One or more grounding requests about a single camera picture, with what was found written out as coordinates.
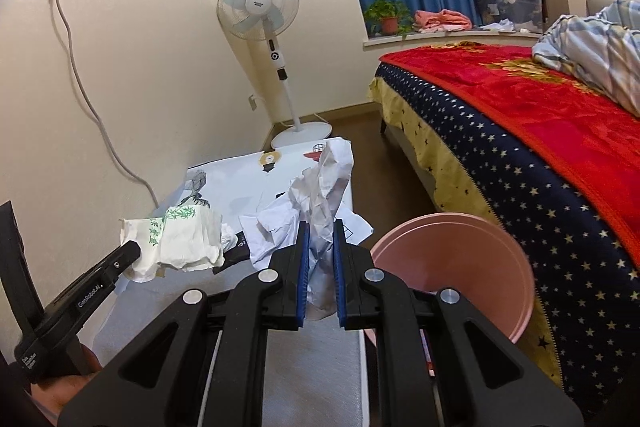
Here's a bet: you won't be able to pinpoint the white standing fan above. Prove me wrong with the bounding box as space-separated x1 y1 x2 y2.
216 0 334 153

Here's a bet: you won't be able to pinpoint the clear plastic storage box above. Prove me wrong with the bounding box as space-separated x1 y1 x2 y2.
472 0 545 34

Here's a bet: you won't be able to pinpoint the red blanket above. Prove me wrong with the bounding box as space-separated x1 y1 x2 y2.
378 43 640 269

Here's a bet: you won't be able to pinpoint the white paper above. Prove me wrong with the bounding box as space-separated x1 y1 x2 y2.
239 138 374 311

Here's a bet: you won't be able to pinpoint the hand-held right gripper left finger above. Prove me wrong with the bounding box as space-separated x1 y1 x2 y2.
57 221 312 427

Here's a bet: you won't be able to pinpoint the potted green plant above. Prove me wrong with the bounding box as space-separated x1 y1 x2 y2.
364 0 416 37

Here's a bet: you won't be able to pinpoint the black cloth item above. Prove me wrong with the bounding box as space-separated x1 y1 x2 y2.
212 232 257 276

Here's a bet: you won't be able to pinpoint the bed with red blanket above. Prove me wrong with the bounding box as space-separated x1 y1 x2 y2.
375 62 640 419

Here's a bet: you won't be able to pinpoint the yellow star sheet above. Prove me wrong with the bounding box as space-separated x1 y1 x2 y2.
369 76 567 394

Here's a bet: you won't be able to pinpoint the white cloth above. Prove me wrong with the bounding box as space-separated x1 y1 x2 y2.
482 19 534 33

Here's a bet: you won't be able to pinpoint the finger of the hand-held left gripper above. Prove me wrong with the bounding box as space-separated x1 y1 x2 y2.
97 240 143 282

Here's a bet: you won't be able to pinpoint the white green-printed tissue wrapper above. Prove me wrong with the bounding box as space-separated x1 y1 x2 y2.
119 205 226 284

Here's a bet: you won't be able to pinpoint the grey power cable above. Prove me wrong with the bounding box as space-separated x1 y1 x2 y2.
52 0 162 208

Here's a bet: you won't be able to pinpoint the pink plastic bin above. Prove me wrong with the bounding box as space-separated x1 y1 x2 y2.
369 213 536 349

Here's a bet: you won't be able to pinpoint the white window sill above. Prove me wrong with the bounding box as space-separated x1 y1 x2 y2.
361 29 544 54

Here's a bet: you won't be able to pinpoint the white printed table cover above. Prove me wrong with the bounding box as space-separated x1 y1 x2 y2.
184 138 374 239

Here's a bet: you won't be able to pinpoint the pink folded clothes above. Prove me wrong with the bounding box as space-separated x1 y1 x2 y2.
414 9 474 33

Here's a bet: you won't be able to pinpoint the striped blanket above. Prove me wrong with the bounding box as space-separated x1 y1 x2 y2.
531 0 640 118

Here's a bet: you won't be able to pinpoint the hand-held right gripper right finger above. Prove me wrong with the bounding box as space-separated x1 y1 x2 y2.
331 219 585 427

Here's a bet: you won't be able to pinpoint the person's left hand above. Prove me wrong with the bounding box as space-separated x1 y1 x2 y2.
29 342 107 419

